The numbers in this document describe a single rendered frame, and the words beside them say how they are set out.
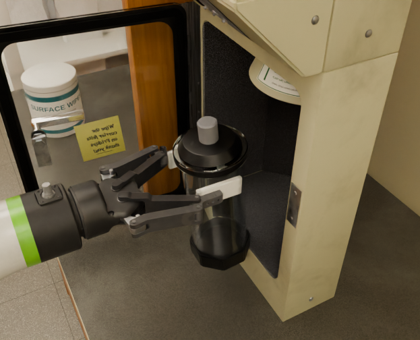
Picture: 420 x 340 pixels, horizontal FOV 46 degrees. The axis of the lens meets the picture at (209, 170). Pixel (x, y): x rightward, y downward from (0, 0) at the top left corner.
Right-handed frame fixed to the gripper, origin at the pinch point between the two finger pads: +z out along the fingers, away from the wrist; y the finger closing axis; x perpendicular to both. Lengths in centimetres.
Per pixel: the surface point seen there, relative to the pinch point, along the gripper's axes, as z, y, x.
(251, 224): 10.4, 3.0, 19.0
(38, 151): -21.2, 19.4, 2.2
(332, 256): 15.3, -13.0, 14.1
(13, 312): -41, 88, 121
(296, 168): 7.1, -10.9, -5.5
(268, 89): 8.6, -1.0, -11.8
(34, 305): -33, 87, 121
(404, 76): 50, 10, 2
